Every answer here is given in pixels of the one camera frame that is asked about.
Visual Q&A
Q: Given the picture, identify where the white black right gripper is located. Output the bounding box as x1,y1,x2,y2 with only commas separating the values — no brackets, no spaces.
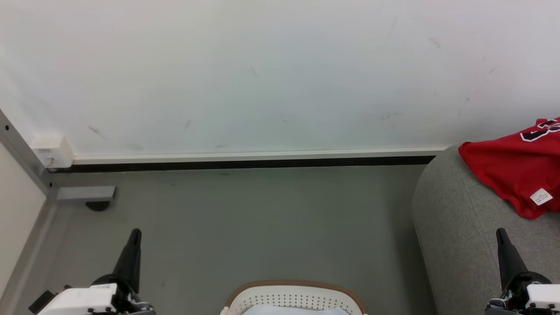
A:
485,228,560,315

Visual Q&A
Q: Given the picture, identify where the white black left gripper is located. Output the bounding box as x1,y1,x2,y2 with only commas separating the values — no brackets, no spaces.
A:
28,228,156,315

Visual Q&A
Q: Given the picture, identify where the red basketball jersey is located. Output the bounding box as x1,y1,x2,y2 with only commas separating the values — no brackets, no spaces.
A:
458,117,560,220

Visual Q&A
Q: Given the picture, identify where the grey fabric sofa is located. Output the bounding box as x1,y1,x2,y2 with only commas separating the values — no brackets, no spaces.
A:
411,144,560,315

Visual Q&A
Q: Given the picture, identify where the light blue cloth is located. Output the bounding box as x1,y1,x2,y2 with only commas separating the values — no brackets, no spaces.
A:
242,305,350,315

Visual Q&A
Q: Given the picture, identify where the white and black baseboard strip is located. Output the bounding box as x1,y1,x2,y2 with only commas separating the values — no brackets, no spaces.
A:
72,147,449,172

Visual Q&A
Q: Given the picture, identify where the white laundry basket brown rim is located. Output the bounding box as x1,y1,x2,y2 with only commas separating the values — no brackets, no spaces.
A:
220,280,368,315

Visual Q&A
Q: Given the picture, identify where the grey metal foot bracket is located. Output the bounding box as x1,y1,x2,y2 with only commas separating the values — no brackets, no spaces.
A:
56,185,117,203

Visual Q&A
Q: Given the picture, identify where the white wall socket box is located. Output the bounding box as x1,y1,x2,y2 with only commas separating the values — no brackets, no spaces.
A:
31,133,75,169

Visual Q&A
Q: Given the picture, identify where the grey metal partition frame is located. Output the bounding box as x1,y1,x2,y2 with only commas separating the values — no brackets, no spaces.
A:
0,109,60,315

